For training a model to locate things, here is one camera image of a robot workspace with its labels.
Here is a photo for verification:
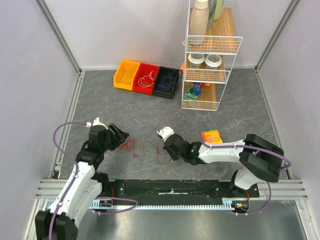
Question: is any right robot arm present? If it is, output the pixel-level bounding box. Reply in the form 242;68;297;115
157;132;284;197

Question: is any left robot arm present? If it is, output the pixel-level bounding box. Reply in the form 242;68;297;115
34;118;129;240

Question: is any orange green sponge pack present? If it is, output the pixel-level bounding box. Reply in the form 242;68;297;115
201;130;223;144

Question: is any yellow storage bin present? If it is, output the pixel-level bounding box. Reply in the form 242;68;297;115
113;59;141;91

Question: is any red storage bin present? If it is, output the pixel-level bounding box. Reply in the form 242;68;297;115
132;63;160;95

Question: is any blue red packet on shelf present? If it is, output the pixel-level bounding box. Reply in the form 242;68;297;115
194;82;211;91

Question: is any black storage bin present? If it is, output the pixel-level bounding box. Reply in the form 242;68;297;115
152;66;180;99

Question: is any left paper cup with lid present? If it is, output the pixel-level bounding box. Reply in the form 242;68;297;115
188;53;205;69

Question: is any beige bottle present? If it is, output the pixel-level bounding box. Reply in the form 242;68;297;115
188;0;209;46

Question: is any grey-green bottle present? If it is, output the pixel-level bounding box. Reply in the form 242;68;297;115
206;0;217;30

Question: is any light green bottle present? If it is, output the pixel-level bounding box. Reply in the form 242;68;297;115
213;0;225;20

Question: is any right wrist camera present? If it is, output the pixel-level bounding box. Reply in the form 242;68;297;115
157;126;175;143

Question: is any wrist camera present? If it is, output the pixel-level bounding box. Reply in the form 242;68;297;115
157;126;175;143
86;117;109;130

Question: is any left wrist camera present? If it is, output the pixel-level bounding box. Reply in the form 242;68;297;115
86;117;109;130

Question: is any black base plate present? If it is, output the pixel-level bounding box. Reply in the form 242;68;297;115
98;179;260;206

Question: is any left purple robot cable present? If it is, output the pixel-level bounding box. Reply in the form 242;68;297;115
48;119;139;240

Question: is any slotted cable duct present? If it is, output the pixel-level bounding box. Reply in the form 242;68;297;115
89;198;249;212

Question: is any white wire shelf rack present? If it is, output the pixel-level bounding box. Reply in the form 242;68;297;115
181;0;243;111

